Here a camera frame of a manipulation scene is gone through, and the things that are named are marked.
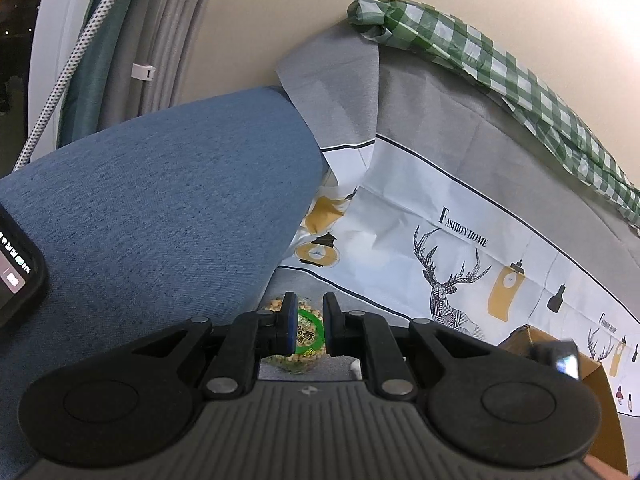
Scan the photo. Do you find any white braided cable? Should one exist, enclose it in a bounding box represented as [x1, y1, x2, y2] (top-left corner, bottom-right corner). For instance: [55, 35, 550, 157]
[12, 0, 145, 175]

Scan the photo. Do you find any grey white printed cloth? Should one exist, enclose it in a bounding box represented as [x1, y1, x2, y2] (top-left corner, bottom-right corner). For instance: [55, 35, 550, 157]
[259, 22, 640, 417]

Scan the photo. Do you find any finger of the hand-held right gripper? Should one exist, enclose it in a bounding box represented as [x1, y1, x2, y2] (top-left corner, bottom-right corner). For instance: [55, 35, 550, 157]
[528, 338, 582, 382]

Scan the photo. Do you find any green label snack packet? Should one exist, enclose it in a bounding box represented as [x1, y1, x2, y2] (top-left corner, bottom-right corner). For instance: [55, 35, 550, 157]
[259, 297, 326, 376]

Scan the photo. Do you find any white window frame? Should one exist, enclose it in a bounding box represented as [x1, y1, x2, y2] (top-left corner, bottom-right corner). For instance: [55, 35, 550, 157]
[26, 0, 110, 155]

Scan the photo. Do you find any grey curtain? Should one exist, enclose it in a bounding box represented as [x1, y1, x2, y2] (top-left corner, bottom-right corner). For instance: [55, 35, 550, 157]
[96, 0, 227, 130]

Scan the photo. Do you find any green white checkered cloth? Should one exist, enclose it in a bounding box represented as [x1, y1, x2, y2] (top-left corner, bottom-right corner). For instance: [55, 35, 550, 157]
[346, 0, 640, 240]

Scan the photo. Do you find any brown cardboard box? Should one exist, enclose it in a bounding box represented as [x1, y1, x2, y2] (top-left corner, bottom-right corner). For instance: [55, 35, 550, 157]
[496, 325, 629, 477]

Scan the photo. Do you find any black smartphone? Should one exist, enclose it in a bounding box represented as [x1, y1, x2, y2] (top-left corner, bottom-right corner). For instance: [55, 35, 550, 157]
[0, 203, 50, 345]

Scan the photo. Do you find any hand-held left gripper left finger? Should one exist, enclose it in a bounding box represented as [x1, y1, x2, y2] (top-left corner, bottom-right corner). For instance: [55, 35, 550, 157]
[131, 291, 299, 402]

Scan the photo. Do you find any blue fabric cushion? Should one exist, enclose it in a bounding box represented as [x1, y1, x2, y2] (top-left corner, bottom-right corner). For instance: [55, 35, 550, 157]
[0, 85, 329, 480]

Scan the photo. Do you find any teal curtain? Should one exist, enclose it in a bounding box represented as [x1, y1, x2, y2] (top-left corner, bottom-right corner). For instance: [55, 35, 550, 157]
[59, 0, 128, 148]

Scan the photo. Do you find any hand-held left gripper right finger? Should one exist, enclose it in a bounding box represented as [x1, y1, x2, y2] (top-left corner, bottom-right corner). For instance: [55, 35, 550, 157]
[322, 291, 502, 402]

